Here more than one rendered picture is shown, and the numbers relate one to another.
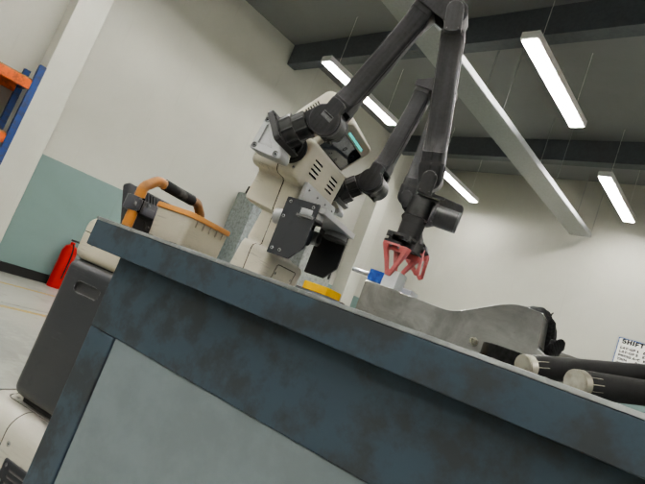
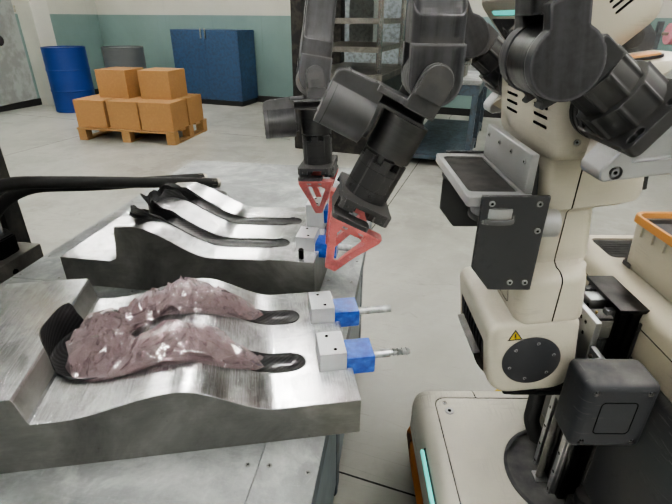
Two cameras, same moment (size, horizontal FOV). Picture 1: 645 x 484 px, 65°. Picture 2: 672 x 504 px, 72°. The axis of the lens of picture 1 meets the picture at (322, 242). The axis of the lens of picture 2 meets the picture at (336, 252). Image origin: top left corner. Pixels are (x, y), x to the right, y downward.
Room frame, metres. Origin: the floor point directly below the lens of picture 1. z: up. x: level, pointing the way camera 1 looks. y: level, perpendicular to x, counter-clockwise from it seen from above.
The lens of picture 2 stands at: (2.02, -0.54, 1.27)
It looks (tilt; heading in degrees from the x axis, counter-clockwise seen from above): 27 degrees down; 155
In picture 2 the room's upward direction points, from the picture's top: straight up
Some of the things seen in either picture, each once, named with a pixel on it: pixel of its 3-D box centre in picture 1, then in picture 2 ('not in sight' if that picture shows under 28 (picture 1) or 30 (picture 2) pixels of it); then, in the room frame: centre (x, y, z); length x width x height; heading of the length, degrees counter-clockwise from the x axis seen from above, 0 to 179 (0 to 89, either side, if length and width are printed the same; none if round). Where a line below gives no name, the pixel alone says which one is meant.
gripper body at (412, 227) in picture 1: (409, 231); (317, 151); (1.20, -0.19, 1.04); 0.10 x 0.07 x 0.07; 147
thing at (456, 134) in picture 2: not in sight; (449, 102); (-2.17, 2.81, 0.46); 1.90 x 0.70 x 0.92; 135
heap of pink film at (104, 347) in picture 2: not in sight; (167, 323); (1.45, -0.52, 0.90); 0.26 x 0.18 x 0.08; 74
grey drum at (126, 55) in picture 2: not in sight; (128, 78); (-6.01, -0.22, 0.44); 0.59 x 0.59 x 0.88
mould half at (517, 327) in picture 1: (483, 334); (209, 234); (1.11, -0.40, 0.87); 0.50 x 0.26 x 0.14; 56
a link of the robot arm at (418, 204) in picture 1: (421, 209); (312, 120); (1.19, -0.19, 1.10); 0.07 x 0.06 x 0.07; 75
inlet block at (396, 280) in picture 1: (375, 277); (339, 213); (1.22, -0.15, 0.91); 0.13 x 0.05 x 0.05; 57
